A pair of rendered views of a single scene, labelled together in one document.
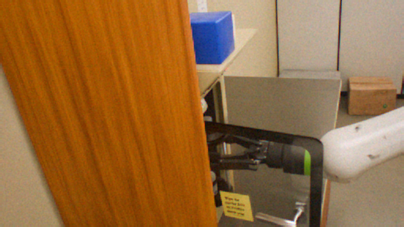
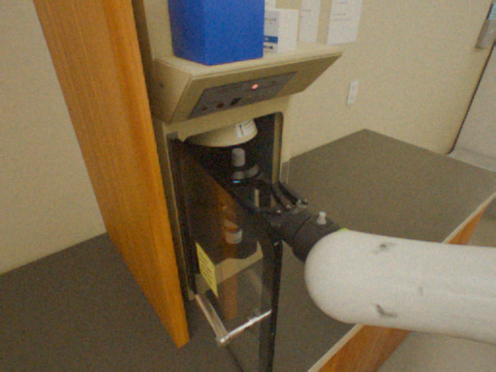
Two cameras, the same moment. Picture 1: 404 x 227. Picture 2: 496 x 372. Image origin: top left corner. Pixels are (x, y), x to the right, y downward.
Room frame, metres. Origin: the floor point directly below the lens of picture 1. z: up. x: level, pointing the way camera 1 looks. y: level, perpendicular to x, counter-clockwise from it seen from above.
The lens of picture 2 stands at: (0.34, -0.29, 1.59)
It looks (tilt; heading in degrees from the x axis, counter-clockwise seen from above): 32 degrees down; 26
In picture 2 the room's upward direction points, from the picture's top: straight up
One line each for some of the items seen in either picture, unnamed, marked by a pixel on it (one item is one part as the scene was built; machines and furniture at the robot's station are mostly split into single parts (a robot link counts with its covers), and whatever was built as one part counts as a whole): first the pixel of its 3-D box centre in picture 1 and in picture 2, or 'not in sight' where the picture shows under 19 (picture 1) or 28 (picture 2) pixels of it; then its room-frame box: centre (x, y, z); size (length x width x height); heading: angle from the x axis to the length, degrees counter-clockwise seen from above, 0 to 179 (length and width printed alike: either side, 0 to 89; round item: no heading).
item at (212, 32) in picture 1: (204, 37); (216, 23); (0.77, -0.03, 1.56); 0.10 x 0.10 x 0.09; 64
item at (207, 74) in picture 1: (221, 65); (257, 82); (0.84, -0.07, 1.46); 0.32 x 0.12 x 0.10; 154
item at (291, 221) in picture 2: not in sight; (289, 221); (0.80, -0.16, 1.22); 0.09 x 0.08 x 0.07; 64
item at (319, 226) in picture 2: not in sight; (319, 240); (0.76, -0.23, 1.22); 0.09 x 0.06 x 0.12; 154
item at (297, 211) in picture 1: (279, 216); (222, 313); (0.57, -0.14, 1.20); 0.10 x 0.05 x 0.03; 57
